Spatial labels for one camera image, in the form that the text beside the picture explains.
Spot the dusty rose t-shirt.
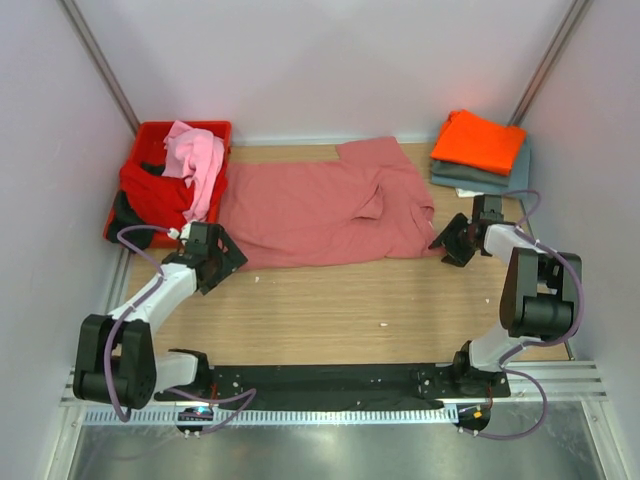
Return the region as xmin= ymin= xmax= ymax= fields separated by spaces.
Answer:
xmin=218 ymin=137 xmax=440 ymax=270

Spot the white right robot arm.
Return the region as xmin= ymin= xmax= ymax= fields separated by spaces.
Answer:
xmin=429 ymin=194 xmax=585 ymax=396

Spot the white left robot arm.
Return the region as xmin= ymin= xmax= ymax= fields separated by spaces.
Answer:
xmin=73 ymin=222 xmax=247 ymax=421

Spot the folded white t-shirt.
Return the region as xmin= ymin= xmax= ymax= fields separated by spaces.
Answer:
xmin=455 ymin=188 xmax=483 ymax=198

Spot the folded blue-grey t-shirt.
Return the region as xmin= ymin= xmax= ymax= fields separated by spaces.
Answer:
xmin=431 ymin=139 xmax=531 ymax=198

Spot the folded grey t-shirt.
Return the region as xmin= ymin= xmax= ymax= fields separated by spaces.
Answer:
xmin=431 ymin=160 xmax=509 ymax=187

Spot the red t-shirt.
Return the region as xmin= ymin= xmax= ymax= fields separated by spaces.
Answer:
xmin=119 ymin=159 xmax=231 ymax=229

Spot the folded orange t-shirt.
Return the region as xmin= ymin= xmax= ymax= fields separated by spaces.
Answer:
xmin=431 ymin=109 xmax=527 ymax=176

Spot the black t-shirt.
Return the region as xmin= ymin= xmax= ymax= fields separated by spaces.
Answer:
xmin=105 ymin=190 xmax=154 ymax=250

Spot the light pink t-shirt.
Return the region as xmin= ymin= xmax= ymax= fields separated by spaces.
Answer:
xmin=162 ymin=121 xmax=226 ymax=222

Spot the red plastic bin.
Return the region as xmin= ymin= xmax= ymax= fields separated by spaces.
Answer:
xmin=104 ymin=120 xmax=232 ymax=240

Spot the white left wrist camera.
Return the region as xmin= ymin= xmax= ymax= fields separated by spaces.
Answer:
xmin=166 ymin=223 xmax=192 ymax=245

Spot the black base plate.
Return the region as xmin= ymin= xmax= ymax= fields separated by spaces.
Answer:
xmin=180 ymin=363 xmax=510 ymax=412

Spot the slotted white cable duct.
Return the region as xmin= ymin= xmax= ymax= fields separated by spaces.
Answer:
xmin=82 ymin=407 xmax=459 ymax=427

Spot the aluminium frame rail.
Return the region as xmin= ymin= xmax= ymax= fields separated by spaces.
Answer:
xmin=56 ymin=0 xmax=140 ymax=134

